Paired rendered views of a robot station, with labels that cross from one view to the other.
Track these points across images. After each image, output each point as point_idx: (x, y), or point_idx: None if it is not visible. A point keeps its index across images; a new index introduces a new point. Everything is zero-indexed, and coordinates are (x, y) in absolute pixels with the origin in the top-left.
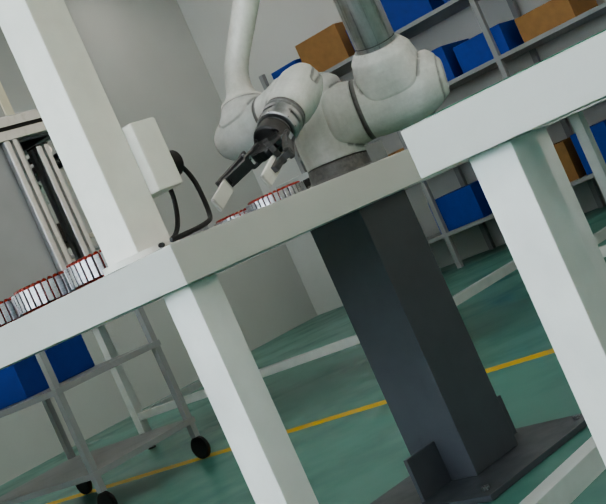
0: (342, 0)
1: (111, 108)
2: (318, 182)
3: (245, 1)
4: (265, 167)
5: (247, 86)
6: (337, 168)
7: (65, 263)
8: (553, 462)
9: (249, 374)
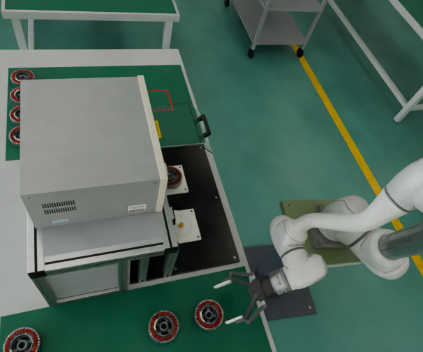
0: (395, 244)
1: None
2: (313, 228)
3: (339, 228)
4: (232, 320)
5: (302, 233)
6: (322, 238)
7: (123, 283)
8: (275, 327)
9: None
